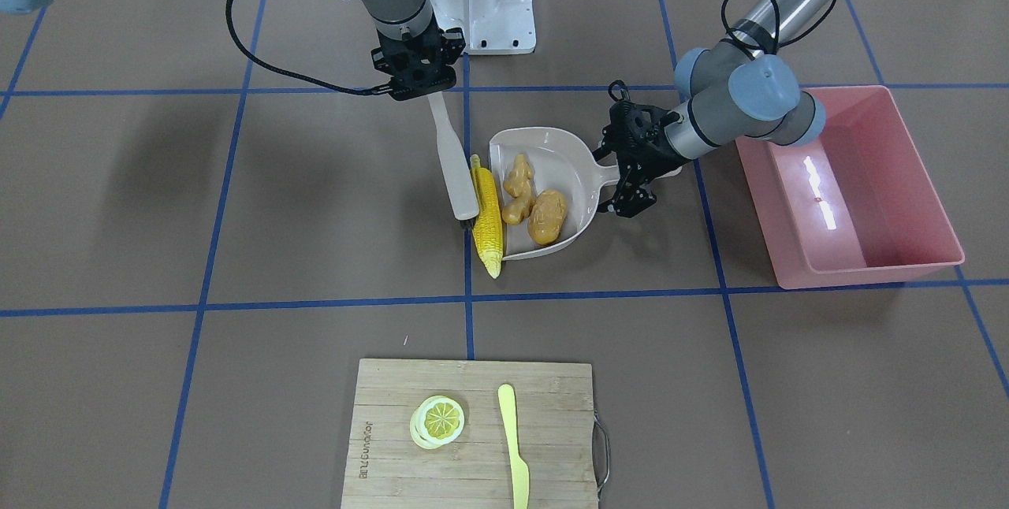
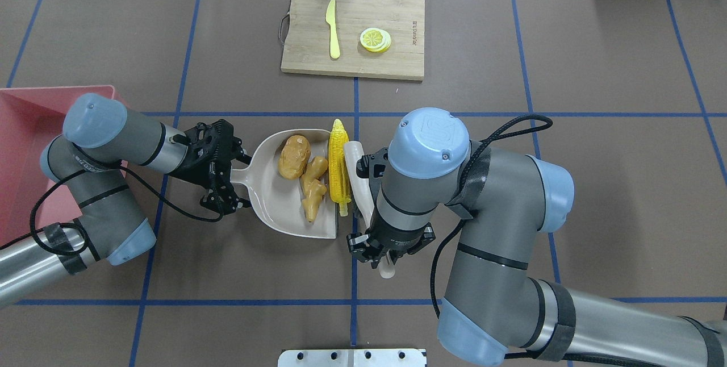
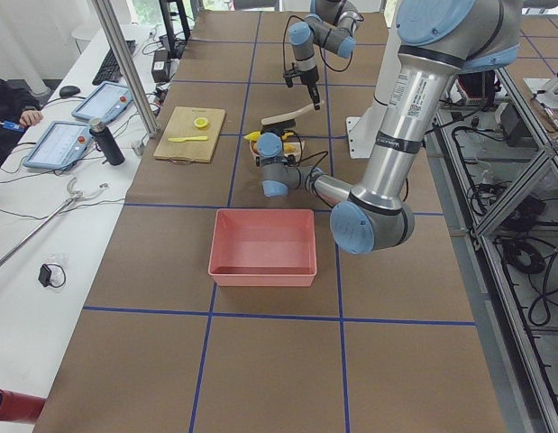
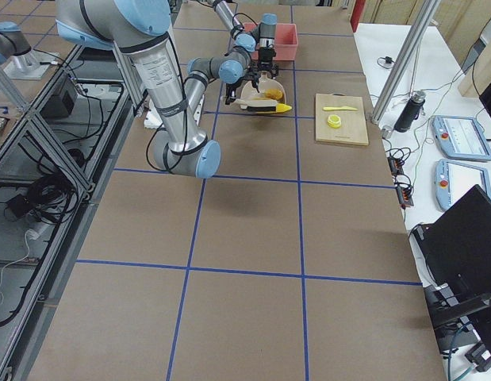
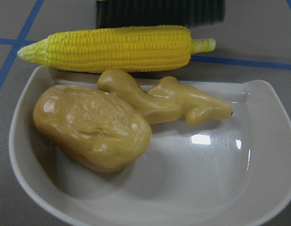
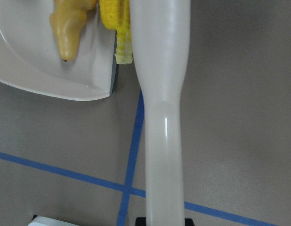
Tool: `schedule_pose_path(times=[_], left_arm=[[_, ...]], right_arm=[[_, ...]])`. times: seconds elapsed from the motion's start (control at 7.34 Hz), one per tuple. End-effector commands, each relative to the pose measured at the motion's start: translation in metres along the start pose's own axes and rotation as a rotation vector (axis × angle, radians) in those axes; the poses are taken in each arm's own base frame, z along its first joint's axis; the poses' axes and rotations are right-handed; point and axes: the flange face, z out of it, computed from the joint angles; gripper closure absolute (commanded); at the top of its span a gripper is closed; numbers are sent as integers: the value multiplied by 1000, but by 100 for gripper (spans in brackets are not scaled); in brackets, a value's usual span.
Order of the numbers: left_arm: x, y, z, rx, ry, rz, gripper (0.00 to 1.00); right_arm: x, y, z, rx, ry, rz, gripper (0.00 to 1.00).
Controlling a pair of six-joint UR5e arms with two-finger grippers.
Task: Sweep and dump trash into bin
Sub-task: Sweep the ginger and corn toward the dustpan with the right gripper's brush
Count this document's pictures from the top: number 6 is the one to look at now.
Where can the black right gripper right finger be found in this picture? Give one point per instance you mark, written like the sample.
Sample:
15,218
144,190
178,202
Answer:
142,221

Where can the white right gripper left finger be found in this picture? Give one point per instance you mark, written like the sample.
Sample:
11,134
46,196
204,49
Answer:
80,220

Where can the beige plastic dustpan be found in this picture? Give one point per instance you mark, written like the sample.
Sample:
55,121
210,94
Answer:
29,57

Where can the beige hand brush black bristles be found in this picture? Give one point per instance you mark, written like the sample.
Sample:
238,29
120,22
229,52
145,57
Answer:
161,37

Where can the yellow toy ginger root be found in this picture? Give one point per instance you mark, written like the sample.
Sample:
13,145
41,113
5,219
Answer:
67,21

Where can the yellow toy corn cob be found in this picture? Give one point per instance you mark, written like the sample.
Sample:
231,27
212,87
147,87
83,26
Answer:
115,15

